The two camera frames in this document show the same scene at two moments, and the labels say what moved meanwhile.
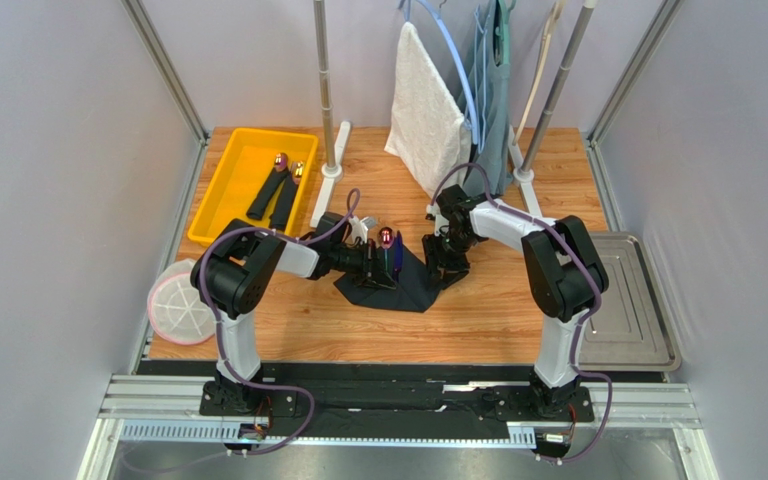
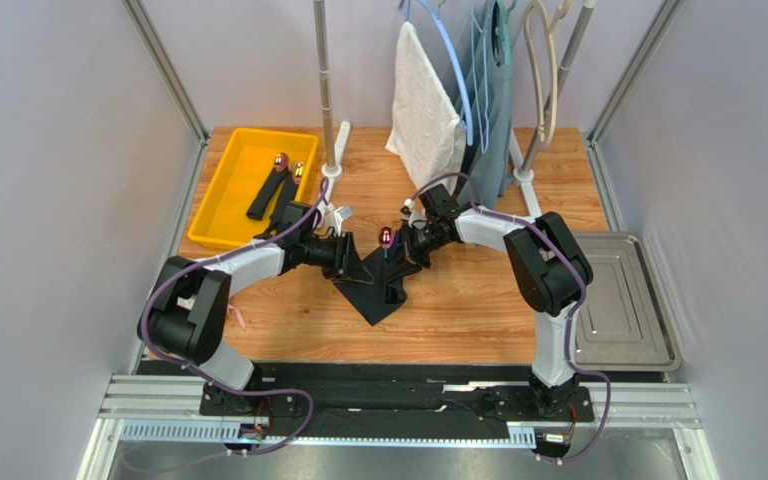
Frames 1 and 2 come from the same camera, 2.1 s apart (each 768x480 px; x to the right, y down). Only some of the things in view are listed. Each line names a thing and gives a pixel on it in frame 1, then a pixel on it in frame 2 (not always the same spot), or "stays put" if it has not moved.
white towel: x=428 y=129 stays put
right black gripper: x=447 y=252 to x=411 y=245
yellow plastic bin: x=248 y=167 stays put
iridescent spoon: x=386 y=240 stays put
